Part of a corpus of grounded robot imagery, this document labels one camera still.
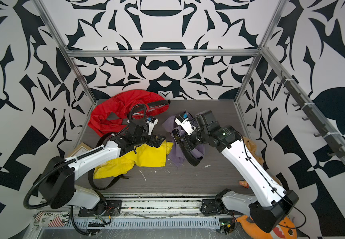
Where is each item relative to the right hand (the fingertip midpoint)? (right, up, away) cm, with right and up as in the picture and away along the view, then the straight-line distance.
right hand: (178, 137), depth 69 cm
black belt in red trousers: (-45, +10, +39) cm, 61 cm away
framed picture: (-59, -10, +25) cm, 65 cm away
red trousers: (-35, +17, +36) cm, 53 cm away
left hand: (-11, +1, +15) cm, 19 cm away
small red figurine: (+35, -26, +11) cm, 45 cm away
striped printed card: (-58, -37, 0) cm, 69 cm away
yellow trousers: (-21, -13, +19) cm, 31 cm away
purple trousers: (-1, -12, +22) cm, 26 cm away
